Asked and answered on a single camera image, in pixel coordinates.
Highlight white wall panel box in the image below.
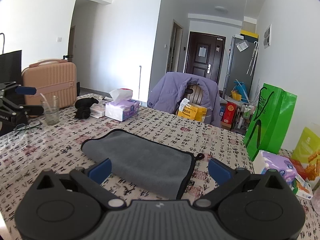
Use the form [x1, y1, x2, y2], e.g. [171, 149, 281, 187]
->
[263, 25, 272, 48]

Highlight black monitor screen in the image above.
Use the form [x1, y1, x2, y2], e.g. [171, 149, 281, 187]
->
[0, 50, 23, 85]

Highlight purple puffer jacket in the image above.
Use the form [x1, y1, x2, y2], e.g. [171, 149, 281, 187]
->
[147, 72, 221, 127]

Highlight red gift box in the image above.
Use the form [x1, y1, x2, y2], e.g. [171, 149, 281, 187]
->
[222, 102, 238, 125]

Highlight yellow gift bag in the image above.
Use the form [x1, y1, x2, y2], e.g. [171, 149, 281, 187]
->
[292, 127, 319, 184]

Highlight yellow box on refrigerator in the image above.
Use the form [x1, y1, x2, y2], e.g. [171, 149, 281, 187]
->
[240, 30, 259, 43]

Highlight open purple tissue pack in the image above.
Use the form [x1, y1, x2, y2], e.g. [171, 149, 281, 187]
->
[105, 88, 140, 121]

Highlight white umbrella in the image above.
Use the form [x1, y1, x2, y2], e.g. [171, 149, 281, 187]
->
[246, 41, 259, 76]

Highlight black camera tripod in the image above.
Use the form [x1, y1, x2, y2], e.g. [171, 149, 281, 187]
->
[62, 54, 73, 60]

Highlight wooden chair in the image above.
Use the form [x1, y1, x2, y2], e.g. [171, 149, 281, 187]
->
[184, 85, 206, 106]

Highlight green white medicine box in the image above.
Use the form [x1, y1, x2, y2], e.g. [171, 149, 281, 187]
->
[291, 174, 313, 200]

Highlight small white box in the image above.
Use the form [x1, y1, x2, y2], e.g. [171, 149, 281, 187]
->
[90, 104, 105, 119]

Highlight calligraphy print tablecloth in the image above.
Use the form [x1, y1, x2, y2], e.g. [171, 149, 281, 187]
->
[0, 93, 320, 240]

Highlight green paper shopping bag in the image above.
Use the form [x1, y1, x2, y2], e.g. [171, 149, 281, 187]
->
[243, 83, 297, 161]

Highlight pink ribbed suitcase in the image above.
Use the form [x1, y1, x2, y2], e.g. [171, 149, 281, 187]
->
[22, 59, 77, 108]

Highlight dark brown entrance door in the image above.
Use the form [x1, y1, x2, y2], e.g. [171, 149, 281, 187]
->
[184, 31, 226, 84]

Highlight metal wire storage rack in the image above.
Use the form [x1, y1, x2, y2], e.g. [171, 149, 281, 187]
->
[233, 103, 255, 135]

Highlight purple and grey towel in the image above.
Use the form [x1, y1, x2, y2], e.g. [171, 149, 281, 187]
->
[81, 129, 204, 200]

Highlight yellow paper package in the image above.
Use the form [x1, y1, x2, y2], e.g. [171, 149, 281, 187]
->
[177, 98, 207, 122]

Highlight sealed purple tissue pack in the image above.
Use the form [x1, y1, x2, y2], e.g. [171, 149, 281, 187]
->
[252, 150, 297, 184]

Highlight black cloth bundle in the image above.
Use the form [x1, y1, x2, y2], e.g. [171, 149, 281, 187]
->
[74, 98, 99, 120]

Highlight black frame eyeglasses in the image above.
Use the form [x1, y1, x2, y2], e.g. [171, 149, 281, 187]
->
[14, 120, 42, 135]

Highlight clear drinking glass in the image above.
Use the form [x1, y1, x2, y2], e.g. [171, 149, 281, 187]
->
[40, 93, 60, 126]

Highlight grey refrigerator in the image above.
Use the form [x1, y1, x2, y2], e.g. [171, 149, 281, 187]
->
[222, 35, 255, 96]

